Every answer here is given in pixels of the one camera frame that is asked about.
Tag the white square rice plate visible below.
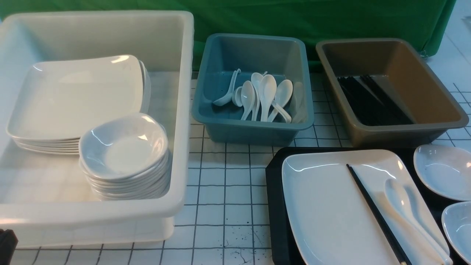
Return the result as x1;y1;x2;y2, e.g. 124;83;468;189
281;149;450;265

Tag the white soup spoon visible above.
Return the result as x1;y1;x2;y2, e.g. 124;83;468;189
384;178;453;265

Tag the white bowl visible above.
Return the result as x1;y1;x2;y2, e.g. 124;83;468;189
413;144;471;201
441;201;471;265
79;113;169;181

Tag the top stacked white square plate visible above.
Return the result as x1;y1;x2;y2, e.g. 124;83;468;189
6;55;144;141

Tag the white spoon leaning left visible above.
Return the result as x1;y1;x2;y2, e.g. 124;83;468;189
212;69;241;107

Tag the white spoon left centre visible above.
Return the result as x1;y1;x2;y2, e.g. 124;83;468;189
241;81;256;120

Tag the white spoon centre tall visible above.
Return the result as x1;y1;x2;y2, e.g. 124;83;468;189
259;74;277;122

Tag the white spoon right in bin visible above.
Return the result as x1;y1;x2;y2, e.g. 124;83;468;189
268;80;293;123

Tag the teal plastic bin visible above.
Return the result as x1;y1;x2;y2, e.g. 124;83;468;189
192;33;314;146

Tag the stack of white bowls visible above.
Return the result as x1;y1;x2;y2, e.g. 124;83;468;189
78;150;172;200

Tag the black serving tray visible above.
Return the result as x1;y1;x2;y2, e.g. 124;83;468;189
265;146;459;265

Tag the black chopsticks pile in bin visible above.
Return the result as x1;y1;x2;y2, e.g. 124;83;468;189
337;75;414;126

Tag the green backdrop cloth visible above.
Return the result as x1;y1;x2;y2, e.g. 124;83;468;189
1;0;456;67

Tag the large white plastic tub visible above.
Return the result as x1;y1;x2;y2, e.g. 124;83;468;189
1;10;195;248

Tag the brown plastic bin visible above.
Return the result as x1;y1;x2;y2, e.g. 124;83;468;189
316;38;469;147

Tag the stack of white square plates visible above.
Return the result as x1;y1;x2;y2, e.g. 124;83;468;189
12;60;152;155

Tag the black object bottom left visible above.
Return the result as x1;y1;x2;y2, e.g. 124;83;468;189
0;229;18;265

